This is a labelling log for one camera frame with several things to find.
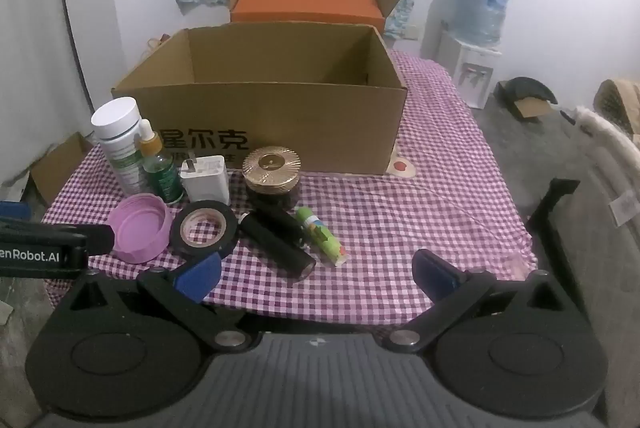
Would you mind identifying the purple checkered tablecloth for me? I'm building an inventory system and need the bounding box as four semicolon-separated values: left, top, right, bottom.
42;50;540;324

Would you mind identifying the gold lid jar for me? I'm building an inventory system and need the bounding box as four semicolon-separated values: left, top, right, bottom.
242;146;302;209

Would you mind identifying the cardboard piece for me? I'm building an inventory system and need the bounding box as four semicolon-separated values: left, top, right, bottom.
515;96;553;123

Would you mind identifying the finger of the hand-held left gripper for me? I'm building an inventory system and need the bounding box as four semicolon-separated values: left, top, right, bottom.
0;217;117;255
0;202;33;221

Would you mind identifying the black tape roll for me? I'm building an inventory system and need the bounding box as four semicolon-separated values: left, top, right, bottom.
169;201;240;259

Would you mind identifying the green glue stick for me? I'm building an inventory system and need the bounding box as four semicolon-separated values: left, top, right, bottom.
296;206;348;267

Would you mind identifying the white charger adapter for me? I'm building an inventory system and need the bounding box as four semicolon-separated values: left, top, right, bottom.
179;155;231;206

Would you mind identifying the black dustpan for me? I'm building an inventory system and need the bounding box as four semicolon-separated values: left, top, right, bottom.
494;76;558;123

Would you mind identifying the small cardboard box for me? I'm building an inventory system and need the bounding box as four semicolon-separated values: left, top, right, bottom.
30;132;96;206

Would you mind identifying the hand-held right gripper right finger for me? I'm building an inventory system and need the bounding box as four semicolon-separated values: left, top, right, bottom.
387;249;576;354

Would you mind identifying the orange box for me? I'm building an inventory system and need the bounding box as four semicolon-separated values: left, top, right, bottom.
230;0;387;33

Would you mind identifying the beige round pad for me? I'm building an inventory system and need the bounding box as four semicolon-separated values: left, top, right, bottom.
387;153;417;181

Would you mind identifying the brown cardboard box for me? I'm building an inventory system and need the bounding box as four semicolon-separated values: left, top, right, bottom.
111;22;408;176

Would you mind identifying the white pill bottle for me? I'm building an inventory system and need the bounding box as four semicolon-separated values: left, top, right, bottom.
91;98;151;199

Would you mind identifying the green dropper bottle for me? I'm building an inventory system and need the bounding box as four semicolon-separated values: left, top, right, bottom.
137;119;183;205

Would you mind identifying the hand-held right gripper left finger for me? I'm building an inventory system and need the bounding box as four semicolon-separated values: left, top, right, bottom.
55;253;248;351

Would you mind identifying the pink plastic lid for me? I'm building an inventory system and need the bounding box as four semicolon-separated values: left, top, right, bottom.
108;194;170;263

